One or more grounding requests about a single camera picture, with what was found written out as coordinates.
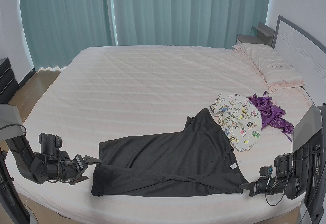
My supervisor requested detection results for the bed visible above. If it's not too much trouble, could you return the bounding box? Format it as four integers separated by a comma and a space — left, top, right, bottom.
5, 15, 326, 218

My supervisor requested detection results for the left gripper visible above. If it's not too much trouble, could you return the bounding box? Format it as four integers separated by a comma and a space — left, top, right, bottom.
59, 154, 102, 186

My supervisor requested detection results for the black T-shirt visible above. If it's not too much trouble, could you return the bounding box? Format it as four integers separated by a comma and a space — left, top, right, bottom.
91, 108, 249, 197

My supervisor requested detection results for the black chest of drawers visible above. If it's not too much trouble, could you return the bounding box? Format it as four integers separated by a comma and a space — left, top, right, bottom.
0, 58, 21, 104

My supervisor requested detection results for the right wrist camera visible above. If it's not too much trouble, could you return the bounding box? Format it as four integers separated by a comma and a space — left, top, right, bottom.
259, 166, 273, 177

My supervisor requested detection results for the cream pillow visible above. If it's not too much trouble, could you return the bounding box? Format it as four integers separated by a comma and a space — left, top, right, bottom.
232, 43, 305, 93

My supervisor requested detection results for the white printed garment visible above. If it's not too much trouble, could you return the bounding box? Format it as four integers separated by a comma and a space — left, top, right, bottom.
209, 93, 263, 152

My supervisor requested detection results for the purple garment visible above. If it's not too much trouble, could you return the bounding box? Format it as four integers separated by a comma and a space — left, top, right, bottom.
248, 92, 295, 142

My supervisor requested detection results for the grey bedside table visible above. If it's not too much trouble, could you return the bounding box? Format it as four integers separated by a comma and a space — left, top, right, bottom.
236, 21, 275, 47

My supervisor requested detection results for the black cable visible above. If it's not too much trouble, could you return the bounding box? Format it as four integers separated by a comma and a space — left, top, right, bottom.
264, 185, 288, 207

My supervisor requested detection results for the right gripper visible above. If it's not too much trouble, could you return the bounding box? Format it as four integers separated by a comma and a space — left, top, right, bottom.
248, 178, 275, 197

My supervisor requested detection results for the blue-green curtain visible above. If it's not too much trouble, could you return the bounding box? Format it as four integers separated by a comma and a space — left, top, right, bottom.
106, 0, 271, 49
19, 0, 119, 72

